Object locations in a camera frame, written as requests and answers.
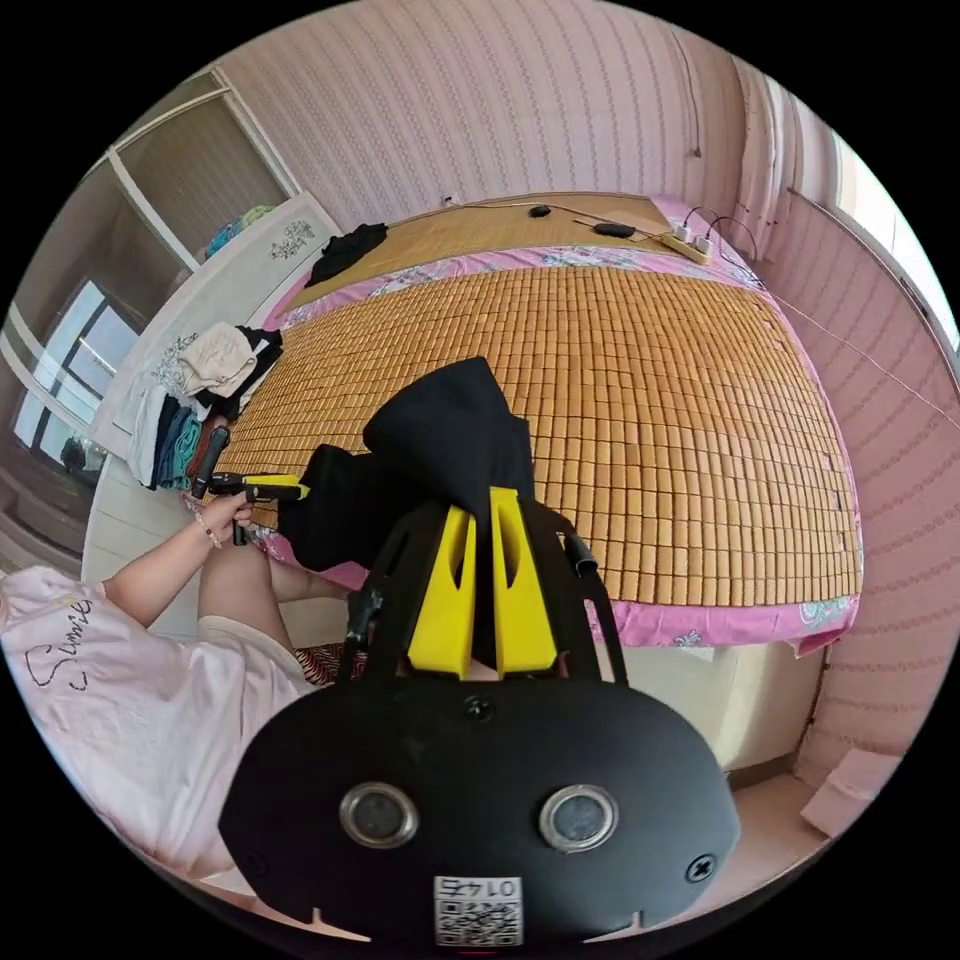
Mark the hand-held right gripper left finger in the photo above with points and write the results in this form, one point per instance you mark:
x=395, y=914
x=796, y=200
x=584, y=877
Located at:
x=442, y=600

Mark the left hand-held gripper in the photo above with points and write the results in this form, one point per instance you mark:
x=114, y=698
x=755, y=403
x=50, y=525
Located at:
x=225, y=486

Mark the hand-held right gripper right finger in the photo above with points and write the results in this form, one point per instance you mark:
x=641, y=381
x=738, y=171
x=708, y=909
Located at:
x=525, y=600

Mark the black long pants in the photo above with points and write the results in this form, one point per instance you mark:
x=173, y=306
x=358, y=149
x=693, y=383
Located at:
x=435, y=450

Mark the person's left forearm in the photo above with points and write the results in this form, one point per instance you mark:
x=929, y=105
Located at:
x=154, y=570

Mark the person's left hand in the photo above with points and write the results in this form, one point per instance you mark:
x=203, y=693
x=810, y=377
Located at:
x=221, y=517

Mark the pile of clothes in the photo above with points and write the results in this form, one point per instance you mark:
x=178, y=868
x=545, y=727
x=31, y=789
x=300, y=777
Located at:
x=210, y=375

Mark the bed with woven mat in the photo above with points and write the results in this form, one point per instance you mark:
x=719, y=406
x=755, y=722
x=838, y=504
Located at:
x=637, y=412

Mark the window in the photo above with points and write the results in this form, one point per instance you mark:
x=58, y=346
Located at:
x=71, y=375

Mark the black garment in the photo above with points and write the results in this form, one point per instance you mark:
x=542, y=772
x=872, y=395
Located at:
x=346, y=251

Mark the person's body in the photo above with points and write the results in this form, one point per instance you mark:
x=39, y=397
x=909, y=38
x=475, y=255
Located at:
x=150, y=712

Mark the white cupboard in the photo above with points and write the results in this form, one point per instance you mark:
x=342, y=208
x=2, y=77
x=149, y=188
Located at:
x=195, y=165

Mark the pink carton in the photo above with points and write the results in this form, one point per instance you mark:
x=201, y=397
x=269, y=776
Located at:
x=851, y=791

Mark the large black oval device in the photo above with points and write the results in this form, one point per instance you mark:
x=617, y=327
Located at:
x=613, y=229

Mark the white power strip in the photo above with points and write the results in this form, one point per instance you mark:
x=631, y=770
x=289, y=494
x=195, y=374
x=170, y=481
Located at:
x=686, y=244

